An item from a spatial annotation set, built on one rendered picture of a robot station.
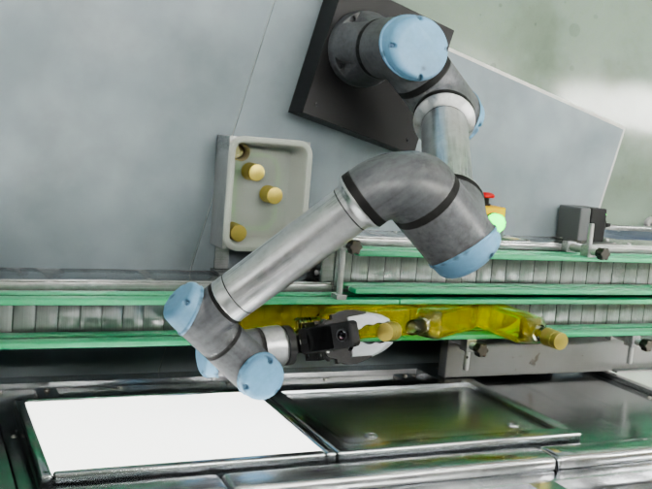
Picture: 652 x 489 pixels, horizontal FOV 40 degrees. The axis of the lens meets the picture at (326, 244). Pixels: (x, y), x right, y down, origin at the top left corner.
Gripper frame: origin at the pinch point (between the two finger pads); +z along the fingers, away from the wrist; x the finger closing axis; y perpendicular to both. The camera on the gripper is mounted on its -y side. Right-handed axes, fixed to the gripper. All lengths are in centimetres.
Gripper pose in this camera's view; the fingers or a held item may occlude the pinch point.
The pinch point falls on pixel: (386, 332)
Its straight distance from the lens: 166.5
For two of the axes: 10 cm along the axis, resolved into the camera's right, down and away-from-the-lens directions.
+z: 9.0, -0.8, 4.3
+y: -4.2, 1.2, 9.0
